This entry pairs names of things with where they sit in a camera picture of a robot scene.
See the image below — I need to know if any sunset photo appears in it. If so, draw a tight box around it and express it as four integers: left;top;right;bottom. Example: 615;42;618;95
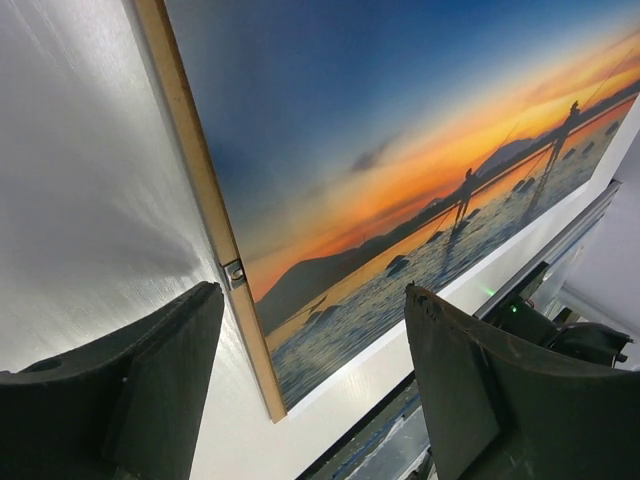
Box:
164;1;639;409

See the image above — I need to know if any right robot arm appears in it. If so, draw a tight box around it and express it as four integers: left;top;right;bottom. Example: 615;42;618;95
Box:
483;295;633;368

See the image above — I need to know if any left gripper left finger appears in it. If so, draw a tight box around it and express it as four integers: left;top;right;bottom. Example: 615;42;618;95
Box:
1;282;224;479

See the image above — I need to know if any aluminium rail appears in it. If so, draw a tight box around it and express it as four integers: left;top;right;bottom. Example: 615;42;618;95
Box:
299;180;621;479

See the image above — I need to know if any brown backing board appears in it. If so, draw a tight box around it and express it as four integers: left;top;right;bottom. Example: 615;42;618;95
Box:
134;1;287;423

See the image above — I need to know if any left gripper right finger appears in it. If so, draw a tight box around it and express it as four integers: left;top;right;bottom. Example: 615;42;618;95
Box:
404;284;639;479

